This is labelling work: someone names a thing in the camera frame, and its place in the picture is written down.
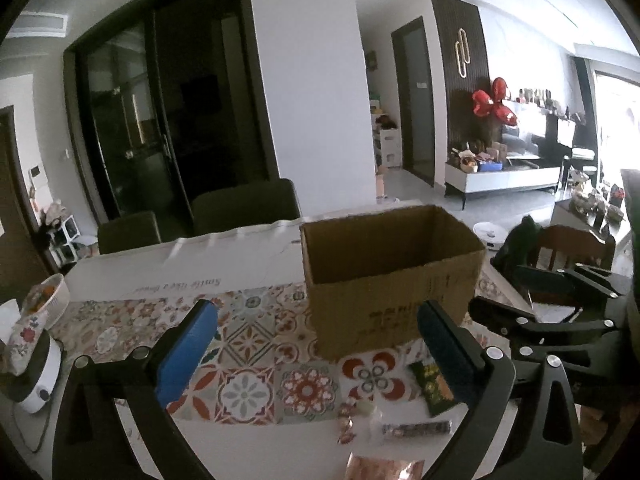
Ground black power cable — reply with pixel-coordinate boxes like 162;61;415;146
8;398;57;456

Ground patterned tile table runner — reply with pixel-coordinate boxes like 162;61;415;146
53;283;434;426

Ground white tv cabinet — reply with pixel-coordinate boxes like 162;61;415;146
445;159;562;209

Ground dark long snack bar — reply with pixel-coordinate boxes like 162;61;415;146
370;420;452;444

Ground red balloon decoration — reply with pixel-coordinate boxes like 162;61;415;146
472;77;518;127

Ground rose gold biscuit packet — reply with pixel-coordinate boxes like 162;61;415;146
343;454;424;480

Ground pale green pastry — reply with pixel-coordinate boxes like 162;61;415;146
354;400;383;426

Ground dark dining chair left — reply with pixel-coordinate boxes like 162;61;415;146
98;211;162;255

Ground dark dining chair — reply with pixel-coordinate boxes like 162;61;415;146
193;179;300;235
98;211;162;255

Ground black cloth on chair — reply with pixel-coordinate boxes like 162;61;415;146
490;214;541;285

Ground wooden chair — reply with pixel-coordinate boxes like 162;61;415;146
519;224;618;306

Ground white round appliance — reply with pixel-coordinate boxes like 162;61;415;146
1;330;62;414

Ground white basket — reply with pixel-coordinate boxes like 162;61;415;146
21;273;70;330

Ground green chip packet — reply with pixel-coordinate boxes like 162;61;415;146
408;361;458;417

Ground floral fabric pouch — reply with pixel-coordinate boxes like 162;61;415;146
2;311;49;376

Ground dark dining chair right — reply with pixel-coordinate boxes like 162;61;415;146
193;179;300;235

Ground brown cardboard box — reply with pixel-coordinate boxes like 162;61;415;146
300;205;485;362

